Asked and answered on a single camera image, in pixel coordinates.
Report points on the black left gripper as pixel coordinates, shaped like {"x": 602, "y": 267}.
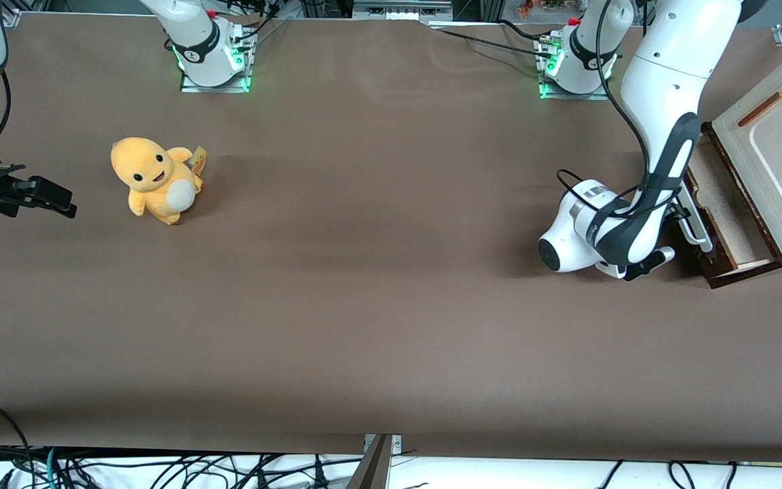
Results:
{"x": 679, "y": 210}

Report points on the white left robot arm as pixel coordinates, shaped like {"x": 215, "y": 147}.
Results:
{"x": 669, "y": 75}

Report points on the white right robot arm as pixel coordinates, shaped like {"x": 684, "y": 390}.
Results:
{"x": 201, "y": 41}

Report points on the yellow plush toy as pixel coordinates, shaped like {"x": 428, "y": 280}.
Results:
{"x": 153, "y": 176}

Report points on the silver metal rack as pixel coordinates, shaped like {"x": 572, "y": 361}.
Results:
{"x": 401, "y": 9}

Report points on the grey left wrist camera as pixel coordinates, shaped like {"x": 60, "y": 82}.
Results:
{"x": 664, "y": 255}

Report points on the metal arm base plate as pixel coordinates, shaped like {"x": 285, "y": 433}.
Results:
{"x": 550, "y": 94}
{"x": 191, "y": 87}

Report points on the silver metal bracket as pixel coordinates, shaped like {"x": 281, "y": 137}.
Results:
{"x": 394, "y": 445}

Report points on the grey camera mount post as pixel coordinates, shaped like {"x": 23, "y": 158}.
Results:
{"x": 374, "y": 468}

